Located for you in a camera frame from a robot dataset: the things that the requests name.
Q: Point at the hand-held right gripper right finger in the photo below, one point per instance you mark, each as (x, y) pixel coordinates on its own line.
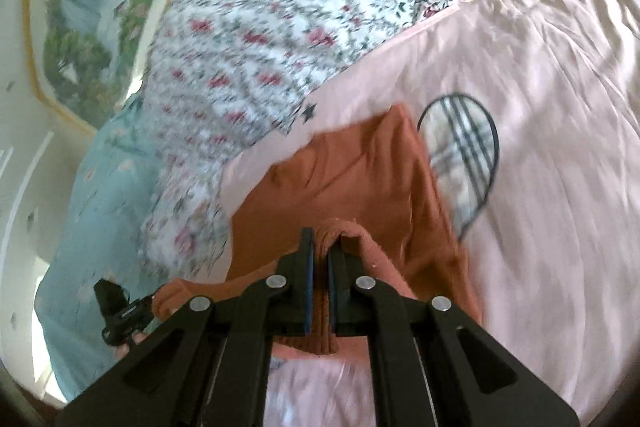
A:
(336, 307)

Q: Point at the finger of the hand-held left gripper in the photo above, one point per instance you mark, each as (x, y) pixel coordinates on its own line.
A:
(141, 309)

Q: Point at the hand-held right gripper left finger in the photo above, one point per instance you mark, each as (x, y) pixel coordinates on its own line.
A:
(308, 287)

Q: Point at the orange small garment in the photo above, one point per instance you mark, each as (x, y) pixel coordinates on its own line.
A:
(360, 177)

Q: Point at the person's left hand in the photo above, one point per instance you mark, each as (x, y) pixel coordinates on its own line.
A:
(129, 346)

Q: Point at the light blue blanket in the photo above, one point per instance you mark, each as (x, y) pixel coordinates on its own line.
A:
(100, 217)

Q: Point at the pink bed sheet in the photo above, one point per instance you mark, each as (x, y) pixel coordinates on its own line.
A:
(550, 157)

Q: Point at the floral quilt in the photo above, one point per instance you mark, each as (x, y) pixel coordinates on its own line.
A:
(300, 7)

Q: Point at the landscape wall painting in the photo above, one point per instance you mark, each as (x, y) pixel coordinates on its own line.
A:
(90, 7)

